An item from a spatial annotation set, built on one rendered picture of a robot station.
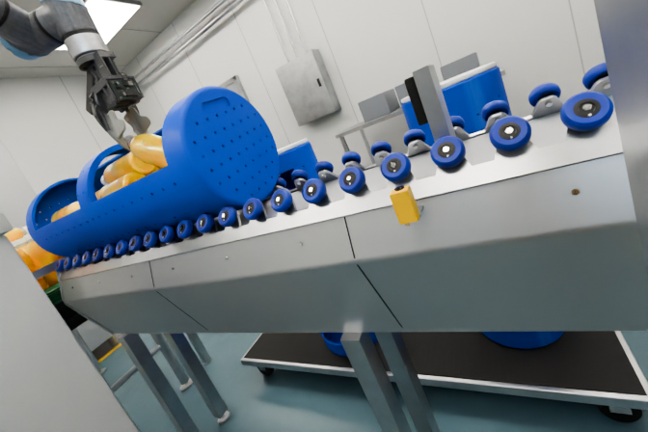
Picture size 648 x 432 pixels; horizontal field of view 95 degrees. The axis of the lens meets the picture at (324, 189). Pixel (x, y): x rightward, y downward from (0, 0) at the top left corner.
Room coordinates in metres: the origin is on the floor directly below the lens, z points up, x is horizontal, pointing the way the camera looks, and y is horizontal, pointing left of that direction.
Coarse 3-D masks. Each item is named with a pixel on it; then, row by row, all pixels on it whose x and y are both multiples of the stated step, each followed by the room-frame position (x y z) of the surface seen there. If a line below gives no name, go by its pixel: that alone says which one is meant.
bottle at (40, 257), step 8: (32, 240) 1.13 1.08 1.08; (32, 248) 1.12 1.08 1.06; (40, 248) 1.13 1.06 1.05; (32, 256) 1.11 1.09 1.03; (40, 256) 1.12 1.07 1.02; (48, 256) 1.13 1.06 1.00; (56, 256) 1.15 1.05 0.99; (40, 264) 1.11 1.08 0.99; (56, 272) 1.13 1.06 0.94; (48, 280) 1.11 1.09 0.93; (56, 280) 1.12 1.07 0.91
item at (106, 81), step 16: (80, 64) 0.74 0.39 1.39; (96, 64) 0.74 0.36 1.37; (112, 64) 0.74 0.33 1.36; (96, 80) 0.75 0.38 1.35; (112, 80) 0.73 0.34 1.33; (128, 80) 0.76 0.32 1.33; (96, 96) 0.74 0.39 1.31; (112, 96) 0.71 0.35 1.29; (128, 96) 0.74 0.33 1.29; (144, 96) 0.77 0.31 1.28
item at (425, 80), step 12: (420, 72) 0.45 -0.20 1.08; (432, 72) 0.46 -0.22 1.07; (408, 84) 0.46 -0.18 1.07; (420, 84) 0.45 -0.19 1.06; (432, 84) 0.44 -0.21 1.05; (420, 96) 0.45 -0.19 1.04; (432, 96) 0.44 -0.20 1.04; (420, 108) 0.46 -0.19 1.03; (432, 108) 0.45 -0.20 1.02; (444, 108) 0.47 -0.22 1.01; (420, 120) 0.46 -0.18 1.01; (432, 120) 0.45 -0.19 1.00; (444, 120) 0.44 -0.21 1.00; (432, 132) 0.45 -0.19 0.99; (444, 132) 0.44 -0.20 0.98
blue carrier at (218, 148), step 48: (192, 96) 0.65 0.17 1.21; (240, 96) 0.77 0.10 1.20; (192, 144) 0.60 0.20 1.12; (240, 144) 0.70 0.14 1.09; (48, 192) 1.10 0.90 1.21; (144, 192) 0.67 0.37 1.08; (192, 192) 0.61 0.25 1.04; (240, 192) 0.65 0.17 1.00; (48, 240) 0.97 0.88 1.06; (96, 240) 0.88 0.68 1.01
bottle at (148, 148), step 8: (136, 136) 0.75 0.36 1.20; (144, 136) 0.73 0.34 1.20; (152, 136) 0.73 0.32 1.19; (160, 136) 0.75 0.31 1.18; (128, 144) 0.76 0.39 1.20; (136, 144) 0.73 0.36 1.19; (144, 144) 0.72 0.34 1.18; (152, 144) 0.71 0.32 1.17; (160, 144) 0.71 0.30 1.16; (136, 152) 0.72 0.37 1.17; (144, 152) 0.71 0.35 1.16; (152, 152) 0.70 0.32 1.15; (160, 152) 0.69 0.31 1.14; (144, 160) 0.73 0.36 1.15; (152, 160) 0.71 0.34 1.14; (160, 160) 0.69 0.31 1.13
